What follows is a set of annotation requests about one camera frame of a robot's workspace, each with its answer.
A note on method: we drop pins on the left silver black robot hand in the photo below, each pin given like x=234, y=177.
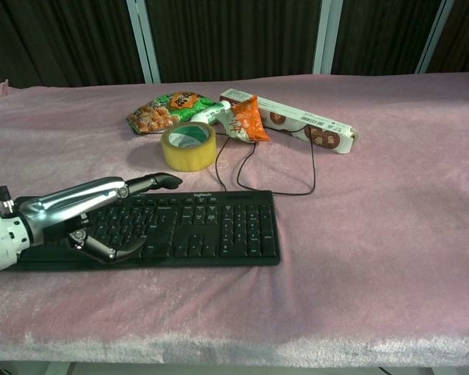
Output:
x=76, y=201

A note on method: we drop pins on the black Logitech keyboard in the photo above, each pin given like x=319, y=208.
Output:
x=219, y=230

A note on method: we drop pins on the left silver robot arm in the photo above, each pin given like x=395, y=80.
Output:
x=2, y=242

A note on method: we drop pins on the yellow packing tape roll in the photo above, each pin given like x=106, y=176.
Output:
x=189, y=146

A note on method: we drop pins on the green snack bag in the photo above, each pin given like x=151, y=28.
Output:
x=168, y=111

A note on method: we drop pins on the white green tube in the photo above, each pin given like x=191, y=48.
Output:
x=211, y=111

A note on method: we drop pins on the orange snack bag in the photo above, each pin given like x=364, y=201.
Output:
x=248, y=121

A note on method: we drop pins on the dark pleated curtain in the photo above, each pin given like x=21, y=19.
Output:
x=234, y=35

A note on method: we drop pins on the long white cookie box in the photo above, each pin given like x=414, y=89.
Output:
x=297, y=119

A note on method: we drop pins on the pink plush table cloth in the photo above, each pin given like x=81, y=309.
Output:
x=336, y=234

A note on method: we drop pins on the grey metal frame post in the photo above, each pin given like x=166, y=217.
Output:
x=434, y=37
x=142, y=41
x=322, y=37

